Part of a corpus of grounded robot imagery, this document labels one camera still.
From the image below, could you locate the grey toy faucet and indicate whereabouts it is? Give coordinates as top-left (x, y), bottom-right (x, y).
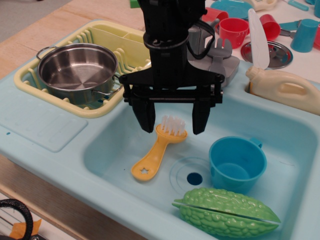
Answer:
top-left (187, 25), bottom-right (240, 88)

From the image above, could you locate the red cup front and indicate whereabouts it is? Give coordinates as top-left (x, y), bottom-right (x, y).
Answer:
top-left (219, 17), bottom-right (249, 49)

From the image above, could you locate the light blue toy sink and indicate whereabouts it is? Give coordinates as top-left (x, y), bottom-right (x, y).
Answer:
top-left (0, 58), bottom-right (320, 240)

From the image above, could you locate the red cup left back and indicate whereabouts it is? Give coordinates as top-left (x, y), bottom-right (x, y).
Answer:
top-left (201, 7), bottom-right (229, 26)

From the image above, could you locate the black braided cable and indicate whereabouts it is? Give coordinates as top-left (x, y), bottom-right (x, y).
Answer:
top-left (0, 199), bottom-right (34, 240)

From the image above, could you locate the red cup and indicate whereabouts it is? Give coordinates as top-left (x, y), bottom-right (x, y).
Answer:
top-left (201, 7), bottom-right (229, 26)
top-left (259, 14), bottom-right (281, 41)
top-left (219, 17), bottom-right (249, 49)

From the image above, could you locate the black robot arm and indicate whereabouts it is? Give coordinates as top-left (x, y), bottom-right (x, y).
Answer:
top-left (119, 0), bottom-right (225, 135)

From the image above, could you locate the blue cup right back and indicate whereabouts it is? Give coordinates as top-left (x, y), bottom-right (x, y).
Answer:
top-left (290, 19), bottom-right (320, 53)

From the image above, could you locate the cream detergent bottle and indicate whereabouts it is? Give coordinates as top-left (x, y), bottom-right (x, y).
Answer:
top-left (245, 66), bottom-right (320, 115)

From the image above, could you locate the blue plate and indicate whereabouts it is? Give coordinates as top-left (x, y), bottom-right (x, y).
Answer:
top-left (210, 0), bottom-right (253, 20)

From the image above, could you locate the steel pot with handles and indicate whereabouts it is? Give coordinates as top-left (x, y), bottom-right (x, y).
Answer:
top-left (36, 43), bottom-right (121, 105)

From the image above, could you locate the orange tape piece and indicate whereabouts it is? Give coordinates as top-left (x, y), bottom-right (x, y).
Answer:
top-left (9, 219), bottom-right (42, 240)

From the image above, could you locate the blue plastic cup in sink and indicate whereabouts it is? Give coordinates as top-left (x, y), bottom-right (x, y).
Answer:
top-left (208, 136), bottom-right (267, 194)

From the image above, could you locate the cream toy item back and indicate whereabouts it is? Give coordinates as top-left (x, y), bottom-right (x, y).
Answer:
top-left (248, 0), bottom-right (277, 11)

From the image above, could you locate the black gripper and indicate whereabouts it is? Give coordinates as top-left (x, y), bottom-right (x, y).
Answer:
top-left (119, 34), bottom-right (223, 135)

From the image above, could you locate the blue utensil back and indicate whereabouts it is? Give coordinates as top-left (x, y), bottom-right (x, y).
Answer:
top-left (279, 20), bottom-right (301, 31)

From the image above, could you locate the grey toy fork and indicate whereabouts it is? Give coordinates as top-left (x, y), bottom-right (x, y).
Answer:
top-left (207, 38), bottom-right (232, 76)

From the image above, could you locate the red cup right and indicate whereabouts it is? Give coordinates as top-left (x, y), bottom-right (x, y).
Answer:
top-left (259, 14), bottom-right (281, 41)

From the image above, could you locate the yellow dish brush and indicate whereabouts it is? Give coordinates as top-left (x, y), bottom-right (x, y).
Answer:
top-left (131, 115), bottom-right (188, 181)

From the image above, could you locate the green bitter melon toy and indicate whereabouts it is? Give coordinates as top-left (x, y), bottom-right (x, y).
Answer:
top-left (172, 187), bottom-right (281, 238)

